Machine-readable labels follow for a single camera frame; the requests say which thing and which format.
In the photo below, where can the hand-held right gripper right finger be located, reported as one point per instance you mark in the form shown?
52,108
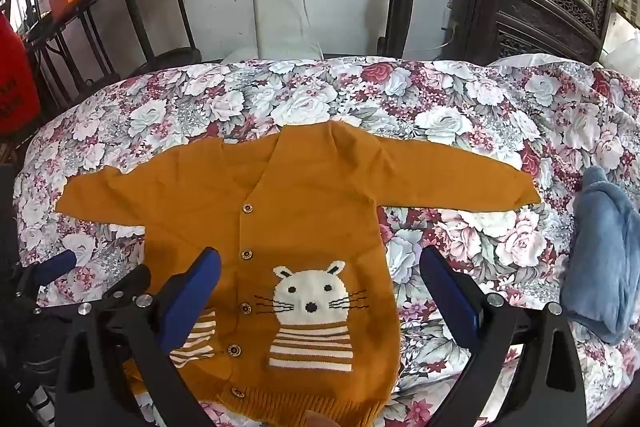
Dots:
450,302

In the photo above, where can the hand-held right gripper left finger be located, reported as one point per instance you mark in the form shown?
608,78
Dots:
195,297

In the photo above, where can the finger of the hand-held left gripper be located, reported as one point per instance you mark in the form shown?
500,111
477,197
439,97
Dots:
57,264
125,282

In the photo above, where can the mustard knitted cardigan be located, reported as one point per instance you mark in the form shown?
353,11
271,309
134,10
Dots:
310,187

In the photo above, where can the blue-grey fleece garment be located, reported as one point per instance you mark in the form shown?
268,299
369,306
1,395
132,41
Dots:
600,257

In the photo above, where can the red plush pillow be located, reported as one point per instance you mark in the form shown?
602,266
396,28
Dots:
17,82

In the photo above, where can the floral blanket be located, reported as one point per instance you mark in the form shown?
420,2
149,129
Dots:
450,107

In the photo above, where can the black metal rack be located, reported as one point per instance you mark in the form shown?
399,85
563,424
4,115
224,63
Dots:
172,56

